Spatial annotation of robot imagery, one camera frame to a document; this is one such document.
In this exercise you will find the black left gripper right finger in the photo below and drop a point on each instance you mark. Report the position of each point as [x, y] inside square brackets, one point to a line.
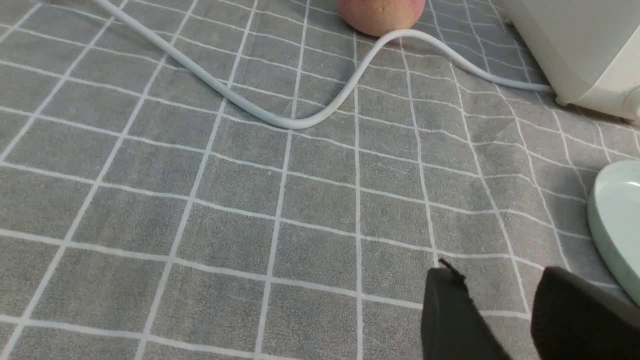
[573, 319]

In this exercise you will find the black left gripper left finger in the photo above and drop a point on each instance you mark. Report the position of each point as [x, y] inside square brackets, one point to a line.
[452, 327]

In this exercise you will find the pale green plate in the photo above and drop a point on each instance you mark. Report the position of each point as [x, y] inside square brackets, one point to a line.
[613, 213]

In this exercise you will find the white toaster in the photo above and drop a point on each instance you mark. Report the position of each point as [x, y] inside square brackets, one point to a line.
[588, 50]

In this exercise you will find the pink peach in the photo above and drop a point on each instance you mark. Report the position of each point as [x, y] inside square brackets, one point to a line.
[379, 17]

